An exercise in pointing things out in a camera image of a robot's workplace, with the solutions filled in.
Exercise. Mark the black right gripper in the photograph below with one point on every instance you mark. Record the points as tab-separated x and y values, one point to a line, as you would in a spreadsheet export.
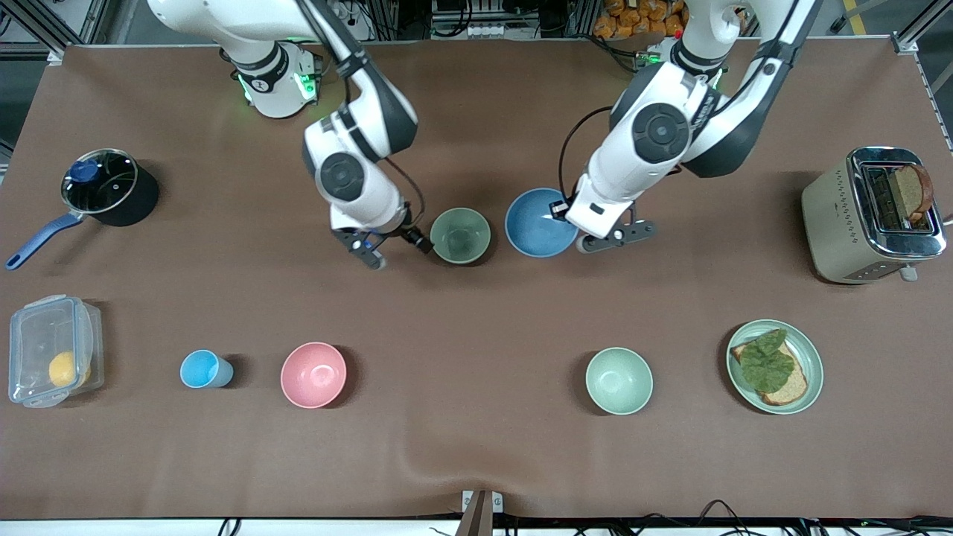
406	232

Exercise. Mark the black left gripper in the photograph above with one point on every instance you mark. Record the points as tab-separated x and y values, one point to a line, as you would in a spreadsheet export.
560	208

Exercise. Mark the blue bowl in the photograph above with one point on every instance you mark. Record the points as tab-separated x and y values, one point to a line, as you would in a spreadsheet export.
536	227

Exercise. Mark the pale green bowl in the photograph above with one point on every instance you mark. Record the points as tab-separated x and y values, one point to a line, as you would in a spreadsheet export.
461	237
619	380

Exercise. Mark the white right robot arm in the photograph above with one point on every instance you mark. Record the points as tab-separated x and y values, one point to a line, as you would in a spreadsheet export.
357	179

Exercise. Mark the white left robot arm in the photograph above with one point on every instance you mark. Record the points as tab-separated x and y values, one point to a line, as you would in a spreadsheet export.
640	149

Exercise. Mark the pink bowl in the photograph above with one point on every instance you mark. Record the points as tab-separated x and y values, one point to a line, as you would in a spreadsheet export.
313	374

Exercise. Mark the white multi-socket strip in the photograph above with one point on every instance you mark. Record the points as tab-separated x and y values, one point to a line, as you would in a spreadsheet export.
486	30

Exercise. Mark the bag of orange buns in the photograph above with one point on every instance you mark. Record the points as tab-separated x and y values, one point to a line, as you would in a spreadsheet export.
640	18

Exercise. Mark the light blue cup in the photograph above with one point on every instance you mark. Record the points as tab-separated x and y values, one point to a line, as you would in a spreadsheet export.
201	369

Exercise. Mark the green lettuce leaf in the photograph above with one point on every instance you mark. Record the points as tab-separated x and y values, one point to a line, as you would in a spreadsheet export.
767	361

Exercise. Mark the beige and chrome toaster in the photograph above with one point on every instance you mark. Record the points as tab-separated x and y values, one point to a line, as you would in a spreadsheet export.
834	223

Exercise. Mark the brown bread slice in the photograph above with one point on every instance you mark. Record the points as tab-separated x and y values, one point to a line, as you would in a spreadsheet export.
791	387

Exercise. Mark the pale green plate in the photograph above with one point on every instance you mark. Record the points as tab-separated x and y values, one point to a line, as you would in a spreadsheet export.
811	357

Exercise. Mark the brown toast slice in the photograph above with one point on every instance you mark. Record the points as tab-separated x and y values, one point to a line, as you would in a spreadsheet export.
914	192

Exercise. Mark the yellow lemon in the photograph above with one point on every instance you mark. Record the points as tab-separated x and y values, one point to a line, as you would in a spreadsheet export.
64	369

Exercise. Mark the clear plastic lidded container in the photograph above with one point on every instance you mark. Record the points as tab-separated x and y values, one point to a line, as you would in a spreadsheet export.
45	335

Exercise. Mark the metal table edge bracket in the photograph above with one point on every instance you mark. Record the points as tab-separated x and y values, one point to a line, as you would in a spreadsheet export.
482	510

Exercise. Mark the aluminium frame profile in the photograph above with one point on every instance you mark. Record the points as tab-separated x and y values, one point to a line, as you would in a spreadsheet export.
37	24
919	33

